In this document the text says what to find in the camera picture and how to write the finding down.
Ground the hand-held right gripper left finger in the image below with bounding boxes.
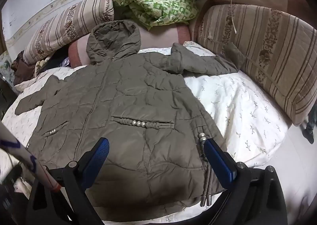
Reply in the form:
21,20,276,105
26,137,110,225

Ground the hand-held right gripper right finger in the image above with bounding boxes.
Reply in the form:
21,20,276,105
203,138,289,225

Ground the olive quilted hooded jacket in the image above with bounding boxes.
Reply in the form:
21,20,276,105
15,20,244,209

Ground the white leaf-print duvet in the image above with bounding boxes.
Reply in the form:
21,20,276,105
0,42,290,225

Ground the brown cloth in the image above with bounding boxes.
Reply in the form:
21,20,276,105
11,50,36,85

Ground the floral patterned cloth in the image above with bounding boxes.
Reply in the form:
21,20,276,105
0,50,16,87

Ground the cream leaf-print cloth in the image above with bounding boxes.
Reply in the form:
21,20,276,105
34,58,53,76

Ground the dark blue cloth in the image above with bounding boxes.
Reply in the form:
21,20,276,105
300,113,317,144

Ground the striped floral beige pillow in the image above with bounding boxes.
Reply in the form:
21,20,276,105
23,0,116,65
197,4,317,126

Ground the mauve folded blanket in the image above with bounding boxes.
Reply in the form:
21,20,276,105
68,23,191,68

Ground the green patterned cloth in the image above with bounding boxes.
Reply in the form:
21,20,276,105
108,0,199,31

